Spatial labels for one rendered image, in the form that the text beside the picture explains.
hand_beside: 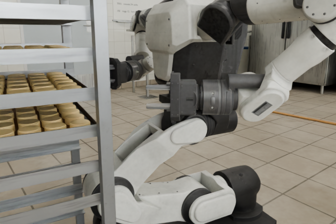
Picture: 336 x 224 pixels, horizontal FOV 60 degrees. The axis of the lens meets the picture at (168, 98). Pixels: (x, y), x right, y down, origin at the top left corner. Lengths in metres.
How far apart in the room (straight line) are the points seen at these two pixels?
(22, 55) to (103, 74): 0.16
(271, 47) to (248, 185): 4.33
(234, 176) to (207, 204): 0.20
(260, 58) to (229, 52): 4.57
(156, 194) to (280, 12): 0.70
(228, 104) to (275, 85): 0.11
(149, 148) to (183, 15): 0.43
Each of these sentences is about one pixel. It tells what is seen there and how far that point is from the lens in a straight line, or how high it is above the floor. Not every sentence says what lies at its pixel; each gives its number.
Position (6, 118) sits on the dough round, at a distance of 0.86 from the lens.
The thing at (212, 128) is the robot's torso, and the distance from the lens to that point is 1.08.
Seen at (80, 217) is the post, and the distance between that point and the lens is 1.31.
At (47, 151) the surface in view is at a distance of 1.16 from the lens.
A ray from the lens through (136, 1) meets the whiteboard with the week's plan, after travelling 5.20.
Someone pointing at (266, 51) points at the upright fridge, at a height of 0.62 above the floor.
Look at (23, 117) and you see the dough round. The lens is 0.86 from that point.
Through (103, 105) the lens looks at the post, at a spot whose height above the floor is 0.76.
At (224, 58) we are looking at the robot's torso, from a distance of 1.00.
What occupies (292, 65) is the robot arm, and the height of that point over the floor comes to 0.85.
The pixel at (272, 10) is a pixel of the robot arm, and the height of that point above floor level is 0.97.
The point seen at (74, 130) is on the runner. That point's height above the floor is 0.70.
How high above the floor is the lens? 0.92
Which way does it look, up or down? 12 degrees down
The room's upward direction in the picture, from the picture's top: straight up
